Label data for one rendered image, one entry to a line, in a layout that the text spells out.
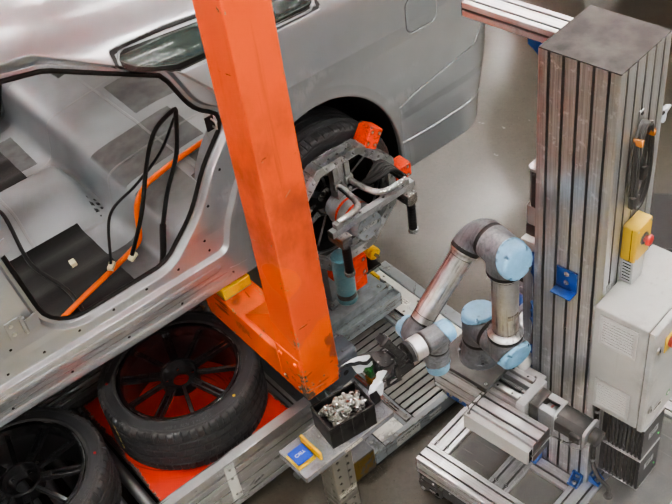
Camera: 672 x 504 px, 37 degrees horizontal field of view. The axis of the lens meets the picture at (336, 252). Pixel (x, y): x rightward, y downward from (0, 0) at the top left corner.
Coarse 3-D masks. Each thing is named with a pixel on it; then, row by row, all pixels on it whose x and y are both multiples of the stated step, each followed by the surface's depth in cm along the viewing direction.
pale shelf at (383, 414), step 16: (384, 416) 377; (304, 432) 376; (368, 432) 373; (288, 448) 371; (320, 448) 370; (336, 448) 369; (352, 448) 371; (288, 464) 368; (320, 464) 364; (304, 480) 363
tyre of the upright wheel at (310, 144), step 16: (320, 112) 402; (336, 112) 408; (304, 128) 393; (320, 128) 393; (336, 128) 392; (352, 128) 396; (304, 144) 386; (320, 144) 388; (336, 144) 394; (384, 144) 414; (304, 160) 387
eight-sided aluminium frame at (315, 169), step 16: (352, 144) 391; (320, 160) 386; (336, 160) 386; (304, 176) 385; (320, 176) 384; (384, 208) 421; (352, 240) 425; (368, 240) 424; (320, 256) 415; (352, 256) 422
